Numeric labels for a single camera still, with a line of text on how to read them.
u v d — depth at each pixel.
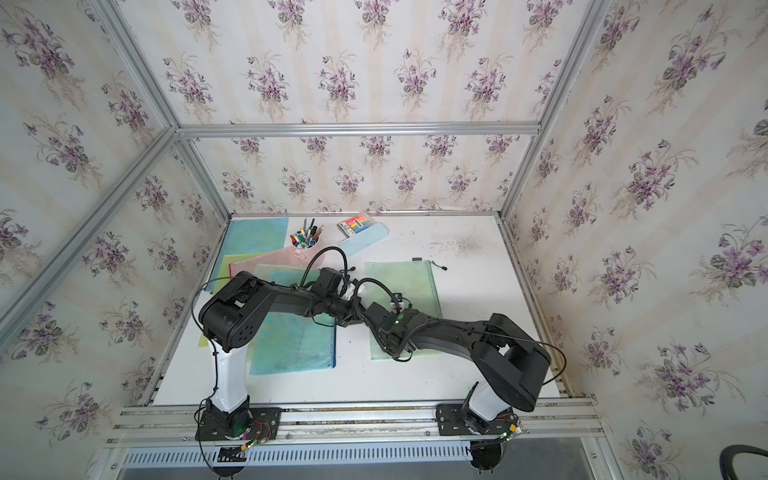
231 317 0.54
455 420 0.73
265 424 0.73
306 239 0.99
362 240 1.11
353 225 1.15
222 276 1.01
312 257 0.84
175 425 0.75
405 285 0.99
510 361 0.44
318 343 0.86
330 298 0.84
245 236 1.14
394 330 0.62
